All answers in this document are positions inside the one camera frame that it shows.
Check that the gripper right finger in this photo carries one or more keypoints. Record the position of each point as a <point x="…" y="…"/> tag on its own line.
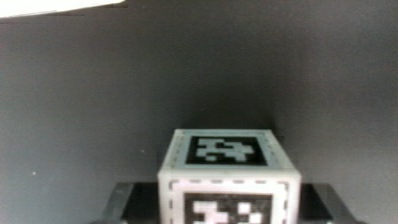
<point x="323" y="206"/>

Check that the white tag sheet plate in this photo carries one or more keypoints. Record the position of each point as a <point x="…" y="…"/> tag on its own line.
<point x="20" y="8"/>

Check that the white tagged cube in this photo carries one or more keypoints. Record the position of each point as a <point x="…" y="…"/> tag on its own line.
<point x="228" y="179"/>

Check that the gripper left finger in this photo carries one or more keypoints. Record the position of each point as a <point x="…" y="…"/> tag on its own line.
<point x="113" y="215"/>

